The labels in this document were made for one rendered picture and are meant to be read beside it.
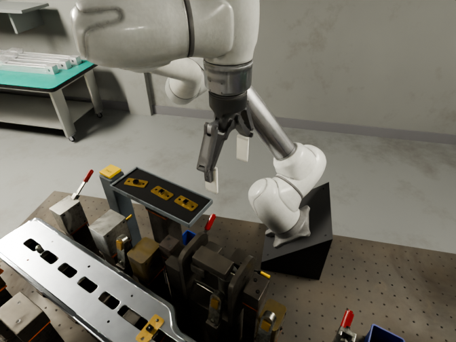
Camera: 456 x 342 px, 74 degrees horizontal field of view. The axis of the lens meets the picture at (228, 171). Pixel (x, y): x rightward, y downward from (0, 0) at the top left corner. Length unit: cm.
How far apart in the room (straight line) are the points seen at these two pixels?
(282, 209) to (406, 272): 66
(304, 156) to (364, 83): 250
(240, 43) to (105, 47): 20
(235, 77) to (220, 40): 7
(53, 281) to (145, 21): 93
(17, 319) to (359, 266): 131
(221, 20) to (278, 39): 300
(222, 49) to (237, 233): 117
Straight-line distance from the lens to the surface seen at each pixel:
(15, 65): 416
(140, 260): 104
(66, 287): 116
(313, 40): 349
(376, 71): 367
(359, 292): 149
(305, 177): 130
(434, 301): 161
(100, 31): 48
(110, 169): 129
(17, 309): 115
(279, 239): 138
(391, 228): 285
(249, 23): 53
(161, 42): 49
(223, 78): 55
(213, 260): 87
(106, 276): 114
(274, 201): 124
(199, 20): 50
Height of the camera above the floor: 190
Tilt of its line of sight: 38 degrees down
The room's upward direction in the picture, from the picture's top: straight up
